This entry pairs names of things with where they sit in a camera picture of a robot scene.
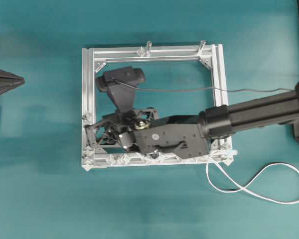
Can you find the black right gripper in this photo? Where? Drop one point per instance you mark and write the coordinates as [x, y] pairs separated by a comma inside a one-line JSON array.
[[116, 129]]

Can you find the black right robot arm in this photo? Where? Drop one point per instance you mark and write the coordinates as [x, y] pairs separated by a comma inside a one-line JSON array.
[[191, 136]]

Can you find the middle metal pin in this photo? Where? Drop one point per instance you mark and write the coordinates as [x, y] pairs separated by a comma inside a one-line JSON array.
[[148, 48]]

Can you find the end metal pin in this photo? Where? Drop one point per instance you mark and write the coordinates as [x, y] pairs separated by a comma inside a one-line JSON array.
[[201, 47]]

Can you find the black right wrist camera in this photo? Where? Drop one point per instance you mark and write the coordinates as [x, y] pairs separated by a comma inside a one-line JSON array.
[[120, 85]]

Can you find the clear plastic cable clip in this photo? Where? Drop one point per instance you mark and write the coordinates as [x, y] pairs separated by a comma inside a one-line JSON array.
[[141, 52]]

